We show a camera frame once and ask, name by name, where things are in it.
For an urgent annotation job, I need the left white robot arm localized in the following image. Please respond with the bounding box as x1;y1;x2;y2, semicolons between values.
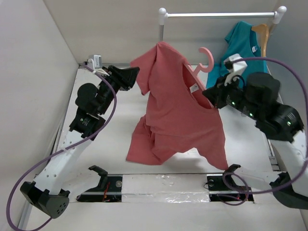
20;65;140;219

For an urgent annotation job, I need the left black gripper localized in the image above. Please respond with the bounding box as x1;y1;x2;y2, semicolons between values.
97;66;139;116

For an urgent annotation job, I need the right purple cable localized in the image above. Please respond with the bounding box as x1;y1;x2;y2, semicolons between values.
222;57;308;206

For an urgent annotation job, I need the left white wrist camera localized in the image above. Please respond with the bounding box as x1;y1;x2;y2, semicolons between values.
85;54;109;76

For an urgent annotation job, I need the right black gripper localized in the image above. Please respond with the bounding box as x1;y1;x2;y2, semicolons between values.
204;71;261;120

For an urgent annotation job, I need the purple cable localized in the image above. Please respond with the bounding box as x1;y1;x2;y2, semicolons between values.
6;62;118;231
222;57;308;206

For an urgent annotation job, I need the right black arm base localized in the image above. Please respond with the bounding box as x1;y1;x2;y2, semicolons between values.
203;164;254;206

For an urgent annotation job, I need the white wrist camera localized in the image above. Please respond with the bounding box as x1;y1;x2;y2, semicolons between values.
223;53;247;86
85;54;109;76

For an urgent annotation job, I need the wooden hanger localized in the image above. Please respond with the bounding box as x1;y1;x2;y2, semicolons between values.
251;24;269;57

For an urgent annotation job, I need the pink plastic hanger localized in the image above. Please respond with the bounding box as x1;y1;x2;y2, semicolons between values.
184;47;214;91

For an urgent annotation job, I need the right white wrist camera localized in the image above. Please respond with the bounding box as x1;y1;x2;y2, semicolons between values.
223;53;247;86

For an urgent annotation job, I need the pink t shirt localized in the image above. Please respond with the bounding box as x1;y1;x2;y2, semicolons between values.
126;41;228;170

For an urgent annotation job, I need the teal t shirt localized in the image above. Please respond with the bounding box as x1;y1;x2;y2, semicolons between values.
206;21;261;88

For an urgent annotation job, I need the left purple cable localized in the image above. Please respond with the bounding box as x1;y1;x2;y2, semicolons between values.
6;62;118;231

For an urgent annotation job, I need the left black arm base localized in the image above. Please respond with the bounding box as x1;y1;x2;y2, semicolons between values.
77;165;123;203

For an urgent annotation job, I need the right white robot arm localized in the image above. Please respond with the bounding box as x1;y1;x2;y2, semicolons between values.
203;72;308;210

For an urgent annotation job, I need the white clothes rack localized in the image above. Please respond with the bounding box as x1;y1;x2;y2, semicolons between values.
158;6;287;41

